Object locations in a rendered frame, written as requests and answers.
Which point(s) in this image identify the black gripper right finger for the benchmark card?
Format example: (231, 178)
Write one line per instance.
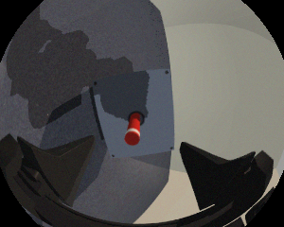
(209, 174)

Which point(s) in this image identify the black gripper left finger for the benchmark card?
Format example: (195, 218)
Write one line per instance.
(62, 167)

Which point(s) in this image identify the red peg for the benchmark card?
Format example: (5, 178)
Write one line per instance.
(133, 135)

